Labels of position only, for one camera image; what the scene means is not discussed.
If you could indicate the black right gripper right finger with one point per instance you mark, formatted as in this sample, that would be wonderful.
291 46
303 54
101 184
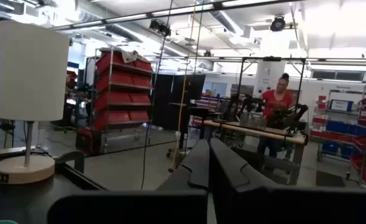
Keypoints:
229 174

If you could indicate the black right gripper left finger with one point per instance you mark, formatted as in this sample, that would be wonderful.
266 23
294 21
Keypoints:
195 174

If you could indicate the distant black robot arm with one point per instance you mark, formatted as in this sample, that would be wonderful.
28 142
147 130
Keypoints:
251 104

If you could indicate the distant wooden work table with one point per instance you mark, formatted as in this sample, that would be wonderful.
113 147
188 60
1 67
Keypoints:
257 132

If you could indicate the black partition panel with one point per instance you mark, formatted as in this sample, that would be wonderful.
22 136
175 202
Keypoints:
176 99

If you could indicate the person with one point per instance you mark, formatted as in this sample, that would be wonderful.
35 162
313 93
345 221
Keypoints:
276 102

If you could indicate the white building pillar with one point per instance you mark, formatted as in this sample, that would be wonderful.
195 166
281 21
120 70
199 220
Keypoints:
268 77

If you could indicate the shelf with blue bins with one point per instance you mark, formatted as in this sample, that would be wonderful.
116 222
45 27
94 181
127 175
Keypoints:
338 127

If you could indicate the black ceiling spotlight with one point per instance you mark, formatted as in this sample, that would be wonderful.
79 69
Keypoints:
277 24

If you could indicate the black table mat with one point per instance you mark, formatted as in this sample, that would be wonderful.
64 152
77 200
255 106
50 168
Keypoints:
21 199

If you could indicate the white shade wooden table lamp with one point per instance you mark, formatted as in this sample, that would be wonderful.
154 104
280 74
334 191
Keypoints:
30 68

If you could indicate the black overhead camera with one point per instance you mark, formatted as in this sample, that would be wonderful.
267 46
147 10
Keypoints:
160 28

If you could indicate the black overhead frame bar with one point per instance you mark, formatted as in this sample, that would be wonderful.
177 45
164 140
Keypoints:
170 12

